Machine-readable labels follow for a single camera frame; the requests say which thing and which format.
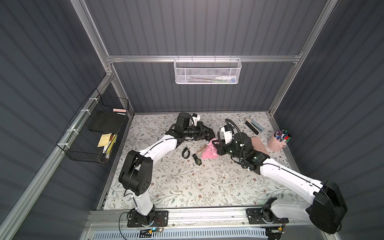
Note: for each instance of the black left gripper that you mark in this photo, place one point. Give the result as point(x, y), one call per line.
point(202, 132)

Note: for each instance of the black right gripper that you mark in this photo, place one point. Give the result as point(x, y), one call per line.
point(222, 147)

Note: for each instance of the pink cloth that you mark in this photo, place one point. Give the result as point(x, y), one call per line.
point(210, 151)

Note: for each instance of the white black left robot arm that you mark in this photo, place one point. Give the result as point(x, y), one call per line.
point(136, 173)

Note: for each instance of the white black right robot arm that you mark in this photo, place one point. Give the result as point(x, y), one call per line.
point(322, 203)

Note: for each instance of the green dial watch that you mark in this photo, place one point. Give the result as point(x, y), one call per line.
point(197, 160)

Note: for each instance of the pink case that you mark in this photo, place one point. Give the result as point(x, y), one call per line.
point(258, 145)

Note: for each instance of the pink pen cup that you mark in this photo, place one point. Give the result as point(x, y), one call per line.
point(274, 145)

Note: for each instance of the coloured markers bunch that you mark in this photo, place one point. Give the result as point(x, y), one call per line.
point(282, 136)

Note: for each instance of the black notebook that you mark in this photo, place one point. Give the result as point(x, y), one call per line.
point(107, 122)

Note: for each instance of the yellow sticky note pad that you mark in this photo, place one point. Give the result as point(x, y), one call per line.
point(105, 140)

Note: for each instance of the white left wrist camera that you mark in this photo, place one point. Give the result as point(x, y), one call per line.
point(195, 118)

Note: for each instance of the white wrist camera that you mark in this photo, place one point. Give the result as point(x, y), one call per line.
point(228, 133)
point(195, 118)

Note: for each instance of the black narrow strap watch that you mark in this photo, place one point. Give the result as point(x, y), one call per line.
point(186, 153)

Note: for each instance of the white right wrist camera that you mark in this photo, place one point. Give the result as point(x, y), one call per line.
point(228, 133)

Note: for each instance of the beige strap watch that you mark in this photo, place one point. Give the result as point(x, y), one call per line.
point(201, 149)

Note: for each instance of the white wire basket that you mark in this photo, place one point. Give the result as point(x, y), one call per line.
point(207, 71)

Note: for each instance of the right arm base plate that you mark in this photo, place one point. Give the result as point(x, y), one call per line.
point(260, 216)

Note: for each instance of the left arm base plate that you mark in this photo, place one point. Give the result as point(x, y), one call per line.
point(154, 219)

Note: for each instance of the black wire basket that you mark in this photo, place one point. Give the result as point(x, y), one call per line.
point(80, 144)

